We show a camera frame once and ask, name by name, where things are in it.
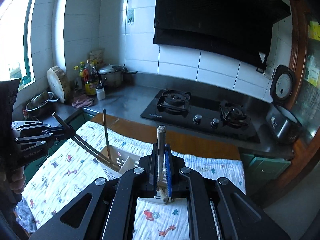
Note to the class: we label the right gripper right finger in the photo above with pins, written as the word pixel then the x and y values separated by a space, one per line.
pixel 217 209

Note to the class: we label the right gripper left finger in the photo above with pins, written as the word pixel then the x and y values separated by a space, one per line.
pixel 106 208

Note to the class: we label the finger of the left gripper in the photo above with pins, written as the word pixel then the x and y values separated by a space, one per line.
pixel 30 140
pixel 35 128

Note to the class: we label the wooden chopstick one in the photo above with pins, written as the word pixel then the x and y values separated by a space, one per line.
pixel 86 146

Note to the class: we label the wooden chopstick four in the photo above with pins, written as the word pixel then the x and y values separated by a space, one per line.
pixel 106 133

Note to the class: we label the wooden chopstick nine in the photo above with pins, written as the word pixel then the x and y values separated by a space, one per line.
pixel 161 152

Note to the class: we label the person left hand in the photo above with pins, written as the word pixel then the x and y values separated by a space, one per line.
pixel 17 178

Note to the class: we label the steel wok pan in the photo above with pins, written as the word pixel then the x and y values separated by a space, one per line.
pixel 41 104

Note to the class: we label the printed white table cloth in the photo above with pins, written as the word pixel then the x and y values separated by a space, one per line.
pixel 71 169

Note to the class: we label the white plastic utensil holder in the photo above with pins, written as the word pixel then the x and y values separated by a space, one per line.
pixel 120 161

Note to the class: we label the green base cabinet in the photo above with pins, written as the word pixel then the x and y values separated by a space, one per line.
pixel 259 171

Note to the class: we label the round wooden cutting board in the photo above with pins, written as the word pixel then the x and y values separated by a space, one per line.
pixel 59 84

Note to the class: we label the pink dish cloth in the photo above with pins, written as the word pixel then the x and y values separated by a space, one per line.
pixel 82 101

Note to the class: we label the small white jar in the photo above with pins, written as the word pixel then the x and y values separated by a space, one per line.
pixel 100 92

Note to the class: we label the yellow cap oil bottle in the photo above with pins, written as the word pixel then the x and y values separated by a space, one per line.
pixel 79 81

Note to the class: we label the dark soy sauce bottle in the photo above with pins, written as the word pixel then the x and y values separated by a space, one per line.
pixel 91 78

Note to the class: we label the black gas stove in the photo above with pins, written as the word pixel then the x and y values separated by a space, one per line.
pixel 221 118

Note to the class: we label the steel pressure cooker pot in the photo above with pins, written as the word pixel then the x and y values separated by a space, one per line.
pixel 111 75

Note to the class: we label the black rice cooker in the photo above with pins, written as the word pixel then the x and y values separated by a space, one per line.
pixel 283 124

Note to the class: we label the black range hood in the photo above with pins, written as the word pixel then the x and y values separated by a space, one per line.
pixel 240 29

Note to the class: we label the wooden glass display cabinet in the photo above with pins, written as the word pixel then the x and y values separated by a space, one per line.
pixel 303 102

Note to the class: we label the window with green frame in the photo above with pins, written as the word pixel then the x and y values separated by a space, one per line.
pixel 15 44

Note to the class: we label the wall power socket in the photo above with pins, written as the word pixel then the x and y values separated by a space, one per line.
pixel 269 72

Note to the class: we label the green wall hook plate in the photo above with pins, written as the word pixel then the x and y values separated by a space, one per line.
pixel 130 16

